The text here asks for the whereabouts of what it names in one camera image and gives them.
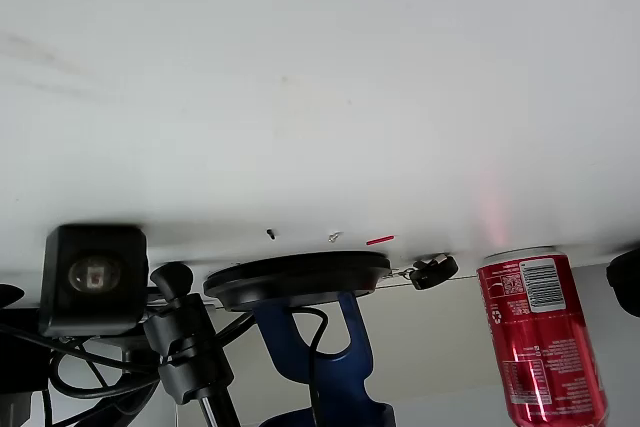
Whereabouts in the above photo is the black round suction disc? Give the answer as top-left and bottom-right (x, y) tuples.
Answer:
(202, 250), (393, 313)

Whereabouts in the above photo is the small black knob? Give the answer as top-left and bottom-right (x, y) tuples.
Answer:
(409, 252), (460, 292)

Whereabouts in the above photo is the red soda can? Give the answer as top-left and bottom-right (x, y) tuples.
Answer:
(475, 245), (612, 427)

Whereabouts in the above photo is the black hook clamp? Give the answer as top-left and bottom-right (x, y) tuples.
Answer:
(605, 245), (640, 319)

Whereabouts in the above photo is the black hanging cable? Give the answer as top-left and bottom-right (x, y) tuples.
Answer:
(292, 307), (331, 427)

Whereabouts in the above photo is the small black camera box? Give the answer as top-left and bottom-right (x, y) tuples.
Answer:
(38, 224), (150, 338)

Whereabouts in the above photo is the black looped cable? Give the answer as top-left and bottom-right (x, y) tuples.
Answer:
(47, 336), (161, 401)

